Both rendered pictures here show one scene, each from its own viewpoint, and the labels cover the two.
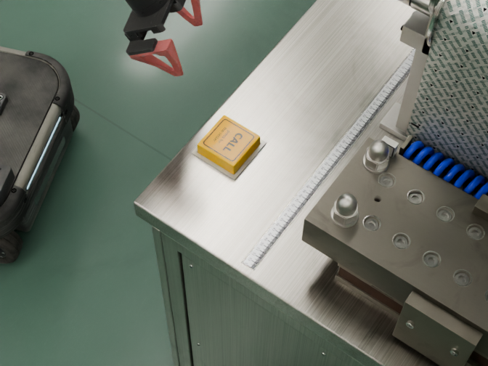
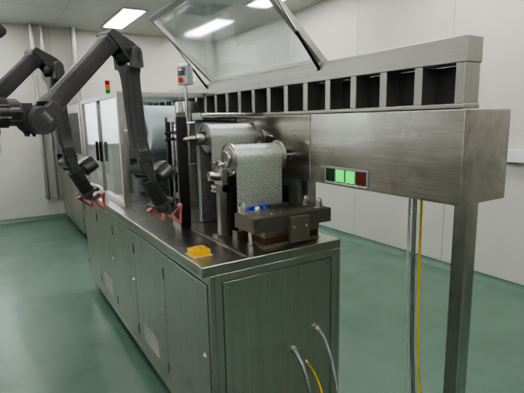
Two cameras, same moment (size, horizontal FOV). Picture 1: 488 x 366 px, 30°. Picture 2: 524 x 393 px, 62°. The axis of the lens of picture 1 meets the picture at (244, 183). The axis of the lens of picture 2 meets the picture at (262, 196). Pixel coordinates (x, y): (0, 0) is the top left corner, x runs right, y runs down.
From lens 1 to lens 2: 1.58 m
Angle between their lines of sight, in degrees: 69
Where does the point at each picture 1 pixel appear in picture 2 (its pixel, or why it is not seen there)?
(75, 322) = not seen: outside the picture
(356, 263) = (271, 224)
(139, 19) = (164, 203)
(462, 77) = (246, 173)
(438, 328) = (300, 219)
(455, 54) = (242, 166)
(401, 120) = (222, 229)
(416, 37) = (220, 187)
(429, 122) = (242, 199)
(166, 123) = not seen: outside the picture
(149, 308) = not seen: outside the picture
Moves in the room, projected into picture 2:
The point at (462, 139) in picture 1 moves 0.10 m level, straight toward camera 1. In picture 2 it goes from (253, 197) to (268, 200)
